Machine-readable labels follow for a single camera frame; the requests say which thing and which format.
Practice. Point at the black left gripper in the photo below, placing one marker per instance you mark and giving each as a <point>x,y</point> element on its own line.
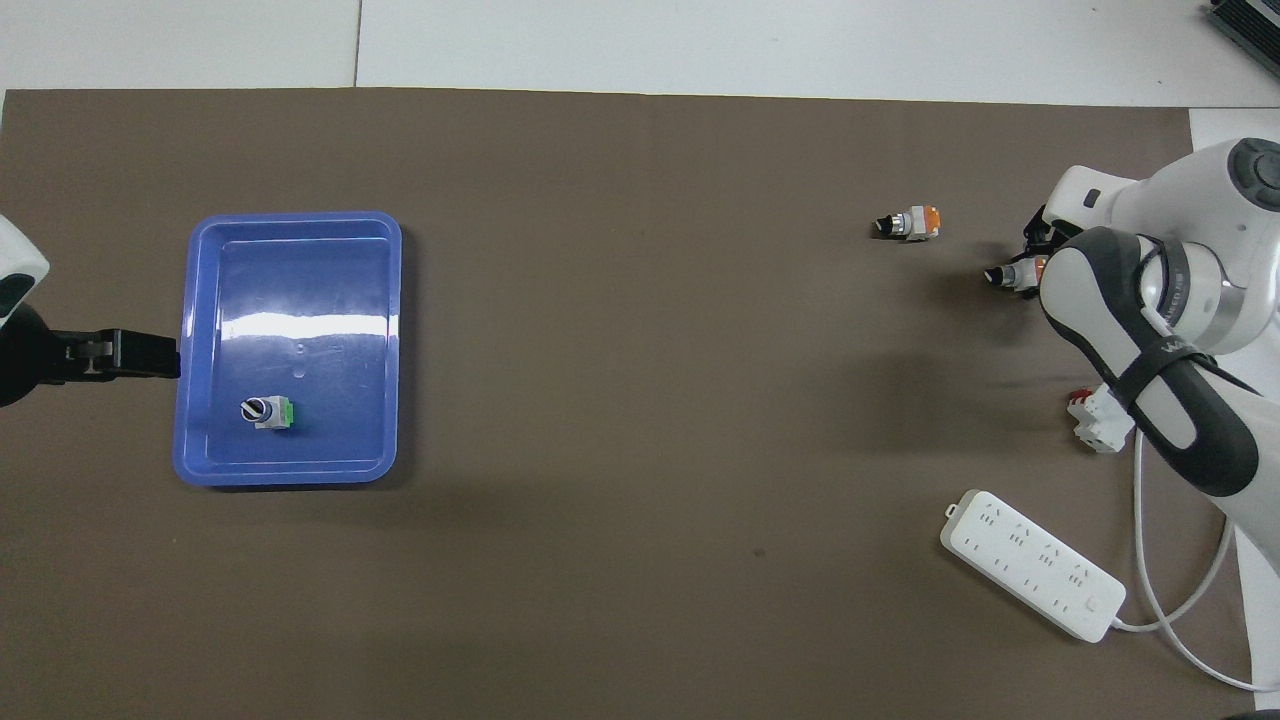
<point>25,355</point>

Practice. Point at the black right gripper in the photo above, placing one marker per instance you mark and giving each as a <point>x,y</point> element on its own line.
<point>1052,232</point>

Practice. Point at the orange-backed rotary switch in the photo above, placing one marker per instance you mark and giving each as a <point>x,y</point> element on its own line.
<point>1015,273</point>
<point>912,222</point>

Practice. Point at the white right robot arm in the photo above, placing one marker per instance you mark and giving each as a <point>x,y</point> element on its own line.
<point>1200,300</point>

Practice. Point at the blue plastic tray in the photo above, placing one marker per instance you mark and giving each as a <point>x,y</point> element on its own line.
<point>290,300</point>

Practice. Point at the white red circuit breaker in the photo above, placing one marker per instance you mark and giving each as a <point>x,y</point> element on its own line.
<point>1100,420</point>

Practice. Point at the grey ribbed device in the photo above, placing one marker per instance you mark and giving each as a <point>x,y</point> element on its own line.
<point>1248,25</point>

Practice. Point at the brown table mat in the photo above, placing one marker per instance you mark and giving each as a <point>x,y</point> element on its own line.
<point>640,400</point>

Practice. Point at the green-backed rotary switch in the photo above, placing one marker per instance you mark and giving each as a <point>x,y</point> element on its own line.
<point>268,412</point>

